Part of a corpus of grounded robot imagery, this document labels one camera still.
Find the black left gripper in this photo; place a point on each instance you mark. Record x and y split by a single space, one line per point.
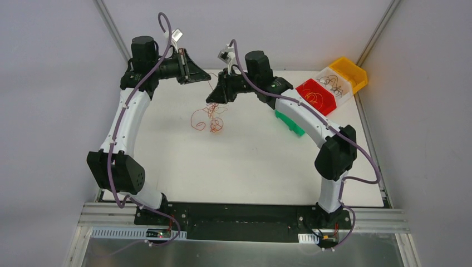
185 67

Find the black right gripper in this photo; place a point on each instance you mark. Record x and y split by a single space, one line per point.
227 87

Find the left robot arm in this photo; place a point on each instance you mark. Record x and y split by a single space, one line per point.
113 165

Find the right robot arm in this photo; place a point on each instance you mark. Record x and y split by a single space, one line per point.
336 144

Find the green plastic bin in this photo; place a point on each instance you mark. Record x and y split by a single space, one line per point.
292 126

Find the red plastic bin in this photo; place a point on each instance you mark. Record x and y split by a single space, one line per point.
319 98

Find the clear plastic bin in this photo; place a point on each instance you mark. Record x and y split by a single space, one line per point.
335 84

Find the yellow plastic bin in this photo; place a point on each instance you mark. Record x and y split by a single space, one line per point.
354 74

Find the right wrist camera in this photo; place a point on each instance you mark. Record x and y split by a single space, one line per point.
227 55

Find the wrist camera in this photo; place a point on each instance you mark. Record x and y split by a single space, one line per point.
227 55
176 35

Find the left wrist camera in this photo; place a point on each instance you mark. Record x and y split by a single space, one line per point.
176 35

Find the white cable duct left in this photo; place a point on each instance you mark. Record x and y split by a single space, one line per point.
121 233

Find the white cable duct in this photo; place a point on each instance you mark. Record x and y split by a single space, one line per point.
308 239
121 233

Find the aluminium frame rail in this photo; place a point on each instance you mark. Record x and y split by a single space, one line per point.
190 215

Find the white cable duct right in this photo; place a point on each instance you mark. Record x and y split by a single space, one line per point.
308 239

